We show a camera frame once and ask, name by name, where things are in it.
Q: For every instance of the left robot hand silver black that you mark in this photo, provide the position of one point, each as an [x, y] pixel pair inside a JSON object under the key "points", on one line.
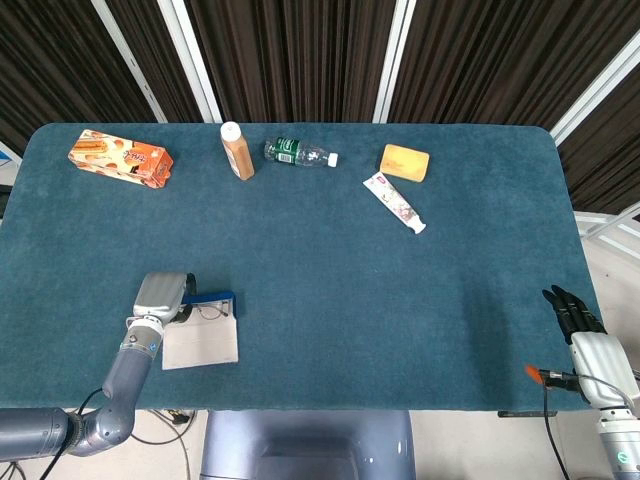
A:
{"points": [[157, 295]]}

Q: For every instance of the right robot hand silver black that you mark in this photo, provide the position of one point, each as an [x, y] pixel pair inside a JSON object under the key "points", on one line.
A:
{"points": [[602, 365]]}

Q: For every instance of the thin-framed eyeglasses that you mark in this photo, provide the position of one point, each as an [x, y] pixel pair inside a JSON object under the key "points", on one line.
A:
{"points": [[207, 313]]}

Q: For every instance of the blue pencil case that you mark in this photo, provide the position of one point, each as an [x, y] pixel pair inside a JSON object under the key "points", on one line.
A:
{"points": [[200, 345]]}

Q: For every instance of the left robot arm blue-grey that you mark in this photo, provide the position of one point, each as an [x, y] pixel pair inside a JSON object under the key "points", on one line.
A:
{"points": [[127, 380]]}

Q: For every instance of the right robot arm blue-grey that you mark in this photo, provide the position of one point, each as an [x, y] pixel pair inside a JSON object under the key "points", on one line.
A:
{"points": [[622, 445]]}

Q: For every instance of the orange biscuit box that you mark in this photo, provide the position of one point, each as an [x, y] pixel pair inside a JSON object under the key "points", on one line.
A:
{"points": [[120, 157]]}

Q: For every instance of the brown juice bottle white cap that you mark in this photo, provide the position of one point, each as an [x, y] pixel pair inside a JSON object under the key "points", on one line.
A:
{"points": [[238, 152]]}

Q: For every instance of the teal table cloth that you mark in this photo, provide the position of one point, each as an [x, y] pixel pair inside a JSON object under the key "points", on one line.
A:
{"points": [[350, 300]]}

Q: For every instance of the clear water bottle green label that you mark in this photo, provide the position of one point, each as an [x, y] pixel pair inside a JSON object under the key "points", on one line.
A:
{"points": [[295, 151]]}

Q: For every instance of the white blue board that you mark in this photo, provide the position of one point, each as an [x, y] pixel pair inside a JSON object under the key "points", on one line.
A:
{"points": [[7, 162]]}

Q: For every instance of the blue-grey robot torso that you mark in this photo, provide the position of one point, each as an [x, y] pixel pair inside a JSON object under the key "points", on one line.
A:
{"points": [[307, 445]]}

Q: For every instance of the white toothpaste tube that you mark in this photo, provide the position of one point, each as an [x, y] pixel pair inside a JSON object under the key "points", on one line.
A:
{"points": [[395, 202]]}

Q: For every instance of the dark brown pleated curtain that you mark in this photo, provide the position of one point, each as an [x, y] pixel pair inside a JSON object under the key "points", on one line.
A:
{"points": [[300, 55]]}

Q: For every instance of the yellow sponge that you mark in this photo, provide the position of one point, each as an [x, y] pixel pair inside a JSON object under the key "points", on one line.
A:
{"points": [[404, 162]]}

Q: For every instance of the white low frame bars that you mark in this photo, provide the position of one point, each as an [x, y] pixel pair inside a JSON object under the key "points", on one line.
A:
{"points": [[607, 232]]}

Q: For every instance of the thin white frame post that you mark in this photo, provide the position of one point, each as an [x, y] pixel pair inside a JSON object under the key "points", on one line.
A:
{"points": [[129, 62]]}

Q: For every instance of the wide white frame post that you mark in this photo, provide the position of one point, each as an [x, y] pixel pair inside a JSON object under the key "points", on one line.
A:
{"points": [[192, 62]]}

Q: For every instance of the white slanted frame post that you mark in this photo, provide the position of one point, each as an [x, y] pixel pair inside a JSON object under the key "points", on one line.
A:
{"points": [[597, 90]]}

